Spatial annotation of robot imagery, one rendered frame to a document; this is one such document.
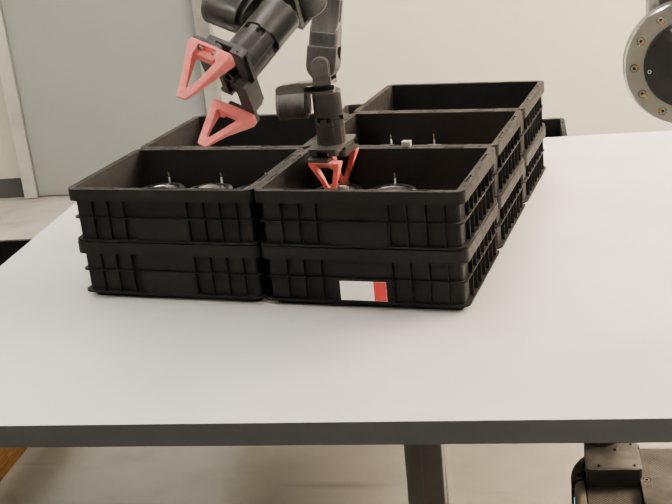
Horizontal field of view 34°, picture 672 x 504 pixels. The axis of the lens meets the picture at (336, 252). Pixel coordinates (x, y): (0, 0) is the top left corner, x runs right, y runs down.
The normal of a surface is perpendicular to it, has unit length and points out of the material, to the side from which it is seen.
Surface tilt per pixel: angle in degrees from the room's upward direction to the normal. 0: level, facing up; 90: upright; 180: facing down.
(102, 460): 0
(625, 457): 0
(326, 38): 84
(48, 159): 90
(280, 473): 0
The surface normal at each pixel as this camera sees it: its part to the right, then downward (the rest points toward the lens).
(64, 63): -0.15, 0.35
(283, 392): -0.10, -0.94
